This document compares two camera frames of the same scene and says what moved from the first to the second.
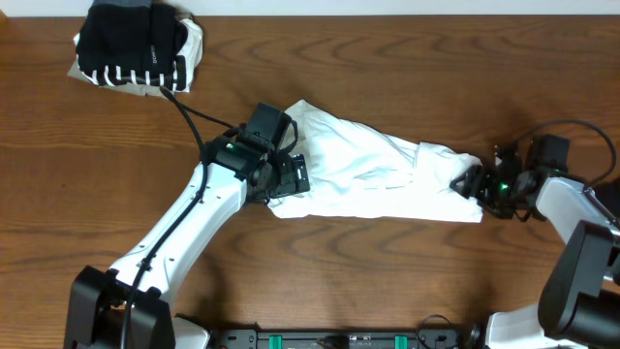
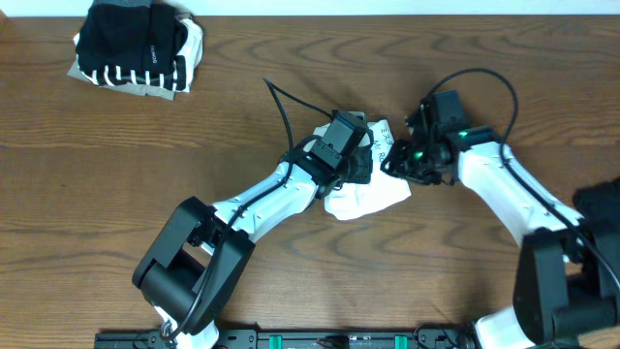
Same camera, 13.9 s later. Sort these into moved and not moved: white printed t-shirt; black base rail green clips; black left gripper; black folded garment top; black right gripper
Moved: black left gripper; black right gripper; white printed t-shirt
Not moved: black folded garment top; black base rail green clips
